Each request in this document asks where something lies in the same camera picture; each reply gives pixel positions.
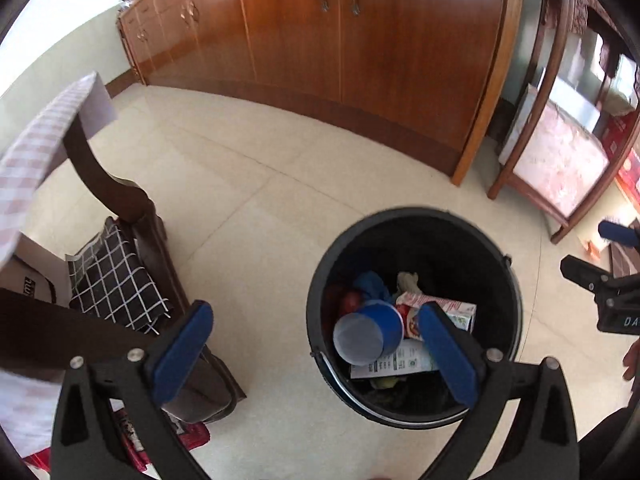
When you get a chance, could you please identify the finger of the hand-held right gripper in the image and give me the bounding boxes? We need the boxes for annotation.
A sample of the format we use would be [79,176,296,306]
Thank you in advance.
[560,255,640,302]
[598,220,640,250]

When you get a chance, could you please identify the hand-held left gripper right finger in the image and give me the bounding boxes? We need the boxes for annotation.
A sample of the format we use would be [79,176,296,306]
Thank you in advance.
[417,303,582,480]

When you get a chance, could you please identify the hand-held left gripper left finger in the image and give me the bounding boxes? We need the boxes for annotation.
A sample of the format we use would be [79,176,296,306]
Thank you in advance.
[50,300,216,480]

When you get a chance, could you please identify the red and white carton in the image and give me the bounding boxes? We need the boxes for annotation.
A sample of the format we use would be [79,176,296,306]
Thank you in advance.
[395,292,477,341]

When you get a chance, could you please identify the green and white box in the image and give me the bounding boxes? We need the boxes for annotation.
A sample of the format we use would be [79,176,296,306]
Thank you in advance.
[350,339,441,380]

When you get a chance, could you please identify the plain blue cup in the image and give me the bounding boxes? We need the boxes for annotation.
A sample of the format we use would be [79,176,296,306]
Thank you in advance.
[332,300,405,366]

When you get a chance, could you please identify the beige paper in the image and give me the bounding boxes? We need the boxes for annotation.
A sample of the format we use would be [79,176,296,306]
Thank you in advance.
[396,271,424,295]

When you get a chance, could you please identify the dark blue cloth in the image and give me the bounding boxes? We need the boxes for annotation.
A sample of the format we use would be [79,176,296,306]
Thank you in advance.
[352,271,396,306]

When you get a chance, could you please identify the orange red plastic bag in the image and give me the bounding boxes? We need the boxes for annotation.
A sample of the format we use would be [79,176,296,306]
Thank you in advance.
[325,282,364,314]

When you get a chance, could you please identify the black trash bin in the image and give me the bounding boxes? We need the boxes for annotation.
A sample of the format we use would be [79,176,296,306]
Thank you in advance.
[306,206,523,430]

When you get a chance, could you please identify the person's right hand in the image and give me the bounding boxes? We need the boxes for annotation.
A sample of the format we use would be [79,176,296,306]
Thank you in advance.
[622,339,640,382]

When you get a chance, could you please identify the red gift box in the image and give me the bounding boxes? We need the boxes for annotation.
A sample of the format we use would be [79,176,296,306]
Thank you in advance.
[600,110,640,202]

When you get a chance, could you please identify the red patterned rug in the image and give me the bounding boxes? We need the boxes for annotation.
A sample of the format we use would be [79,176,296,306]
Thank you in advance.
[112,407,209,471]

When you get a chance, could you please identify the pink floral bedding bag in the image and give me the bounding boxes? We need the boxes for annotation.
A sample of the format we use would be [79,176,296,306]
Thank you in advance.
[515,100,610,216]

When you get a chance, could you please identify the black white grid bag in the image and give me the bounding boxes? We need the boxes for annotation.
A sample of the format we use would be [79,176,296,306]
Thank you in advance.
[66,217,173,336]

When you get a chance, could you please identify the person's dark trousers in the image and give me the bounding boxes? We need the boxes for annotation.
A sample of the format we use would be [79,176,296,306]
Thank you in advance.
[577,405,636,480]

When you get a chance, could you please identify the white paper shopping bag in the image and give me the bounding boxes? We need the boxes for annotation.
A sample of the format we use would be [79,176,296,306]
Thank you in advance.
[0,234,74,307]

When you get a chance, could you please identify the dark wooden coffee table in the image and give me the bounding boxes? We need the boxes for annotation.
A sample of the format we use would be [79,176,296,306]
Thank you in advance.
[0,120,248,424]

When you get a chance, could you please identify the red cloth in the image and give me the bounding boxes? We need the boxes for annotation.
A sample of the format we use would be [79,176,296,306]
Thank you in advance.
[22,452,53,476]

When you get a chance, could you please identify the carved wooden stand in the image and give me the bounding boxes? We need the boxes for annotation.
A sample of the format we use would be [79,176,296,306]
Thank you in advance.
[487,0,640,245]

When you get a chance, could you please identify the brown wooden sideboard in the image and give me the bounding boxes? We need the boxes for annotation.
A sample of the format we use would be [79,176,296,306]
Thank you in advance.
[117,0,523,186]

